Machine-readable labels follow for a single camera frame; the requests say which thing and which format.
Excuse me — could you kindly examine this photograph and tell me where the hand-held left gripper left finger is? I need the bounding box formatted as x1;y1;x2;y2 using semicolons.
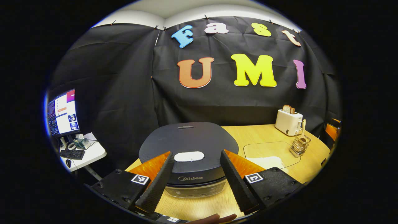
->
90;152;175;214

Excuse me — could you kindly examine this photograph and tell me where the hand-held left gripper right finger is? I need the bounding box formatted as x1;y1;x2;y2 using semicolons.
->
220;149;303;214

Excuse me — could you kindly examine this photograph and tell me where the wooden spoon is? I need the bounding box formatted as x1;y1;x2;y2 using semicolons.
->
297;119;307;148

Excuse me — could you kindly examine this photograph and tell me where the metal wire chopstick holder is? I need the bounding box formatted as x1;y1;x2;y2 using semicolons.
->
289;134;312;157

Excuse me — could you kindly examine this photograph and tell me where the white rice heap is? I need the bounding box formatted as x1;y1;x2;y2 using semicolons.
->
247;156;285;170

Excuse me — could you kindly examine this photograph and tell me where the black silver rice cooker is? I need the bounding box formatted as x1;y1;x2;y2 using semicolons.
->
138;122;239;198

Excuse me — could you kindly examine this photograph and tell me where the clear plastic container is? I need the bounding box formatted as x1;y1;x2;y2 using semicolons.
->
243;141;301;174

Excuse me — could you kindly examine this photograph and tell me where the white toaster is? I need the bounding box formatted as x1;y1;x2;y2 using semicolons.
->
275;109;303;137

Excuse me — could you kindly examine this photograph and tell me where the white side table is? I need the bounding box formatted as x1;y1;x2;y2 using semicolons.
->
59;132;107;172

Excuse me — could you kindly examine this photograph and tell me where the teal object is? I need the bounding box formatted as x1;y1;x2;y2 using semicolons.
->
73;138;90;150

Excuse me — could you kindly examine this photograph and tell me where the black keyboard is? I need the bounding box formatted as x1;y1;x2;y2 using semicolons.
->
60;150;85;160

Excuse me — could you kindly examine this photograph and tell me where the computer monitor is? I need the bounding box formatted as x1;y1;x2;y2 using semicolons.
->
47;89;80;137

